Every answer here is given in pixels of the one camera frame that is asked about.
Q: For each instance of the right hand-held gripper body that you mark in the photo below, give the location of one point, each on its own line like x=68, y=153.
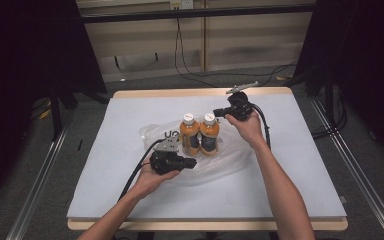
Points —
x=241, y=106

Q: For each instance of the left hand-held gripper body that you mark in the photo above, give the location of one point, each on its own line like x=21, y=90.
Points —
x=165, y=160

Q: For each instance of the orange juice bottle white cap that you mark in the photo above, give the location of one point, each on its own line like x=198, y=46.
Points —
x=209, y=135
x=189, y=133

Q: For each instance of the clear plastic bag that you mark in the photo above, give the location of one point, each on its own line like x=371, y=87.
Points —
x=226, y=160

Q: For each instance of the person's right hand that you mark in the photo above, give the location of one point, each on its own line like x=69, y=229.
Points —
x=251, y=130

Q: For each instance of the person's left hand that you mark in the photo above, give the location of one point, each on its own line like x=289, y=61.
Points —
x=148, y=183

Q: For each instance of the white table mat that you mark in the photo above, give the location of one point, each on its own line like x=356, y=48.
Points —
x=213, y=200

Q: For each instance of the wooden table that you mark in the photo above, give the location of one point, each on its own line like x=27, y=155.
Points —
x=196, y=225

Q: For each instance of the black metal stand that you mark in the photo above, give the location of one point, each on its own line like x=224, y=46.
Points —
x=328, y=93
x=56, y=110

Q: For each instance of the black horizontal bar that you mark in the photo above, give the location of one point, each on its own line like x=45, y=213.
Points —
x=196, y=13

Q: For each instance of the yellow floor tape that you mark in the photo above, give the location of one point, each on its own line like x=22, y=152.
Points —
x=45, y=114

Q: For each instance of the black curtain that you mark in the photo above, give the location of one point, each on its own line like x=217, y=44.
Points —
x=20, y=66
x=366, y=66

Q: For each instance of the wall power outlet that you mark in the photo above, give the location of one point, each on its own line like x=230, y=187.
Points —
x=181, y=4

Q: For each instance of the metal floor rail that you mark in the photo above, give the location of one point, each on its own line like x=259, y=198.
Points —
x=356, y=173
x=40, y=180

